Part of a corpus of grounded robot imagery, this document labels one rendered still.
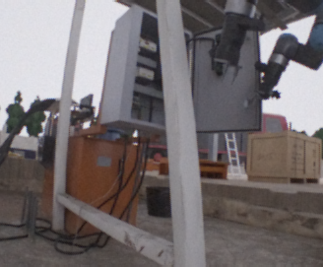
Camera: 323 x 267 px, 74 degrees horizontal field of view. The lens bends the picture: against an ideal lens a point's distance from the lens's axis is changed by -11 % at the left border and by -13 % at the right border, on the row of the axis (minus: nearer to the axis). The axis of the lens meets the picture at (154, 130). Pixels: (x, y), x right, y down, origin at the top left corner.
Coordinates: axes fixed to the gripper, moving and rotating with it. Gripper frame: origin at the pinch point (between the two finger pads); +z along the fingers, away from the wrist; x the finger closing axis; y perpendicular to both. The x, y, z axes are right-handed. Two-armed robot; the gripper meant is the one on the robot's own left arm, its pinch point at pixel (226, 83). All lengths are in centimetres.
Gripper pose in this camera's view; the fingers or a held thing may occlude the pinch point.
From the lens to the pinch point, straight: 75.4
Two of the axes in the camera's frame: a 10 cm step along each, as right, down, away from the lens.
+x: -7.9, -0.4, -6.1
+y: -5.7, -3.4, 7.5
